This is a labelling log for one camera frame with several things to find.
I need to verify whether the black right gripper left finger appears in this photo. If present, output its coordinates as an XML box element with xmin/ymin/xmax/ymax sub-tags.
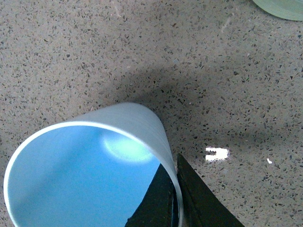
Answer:
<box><xmin>125</xmin><ymin>165</ymin><xmax>177</xmax><ymax>227</ymax></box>

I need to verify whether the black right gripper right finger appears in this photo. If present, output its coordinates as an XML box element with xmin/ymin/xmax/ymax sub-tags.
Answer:
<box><xmin>177</xmin><ymin>154</ymin><xmax>243</xmax><ymax>227</ymax></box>

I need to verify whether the blue plastic cup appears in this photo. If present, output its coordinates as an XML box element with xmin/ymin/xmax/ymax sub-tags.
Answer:
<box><xmin>3</xmin><ymin>103</ymin><xmax>184</xmax><ymax>227</ymax></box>

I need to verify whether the green plastic bowl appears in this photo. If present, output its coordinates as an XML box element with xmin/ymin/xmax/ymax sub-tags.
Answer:
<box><xmin>253</xmin><ymin>0</ymin><xmax>303</xmax><ymax>21</ymax></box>

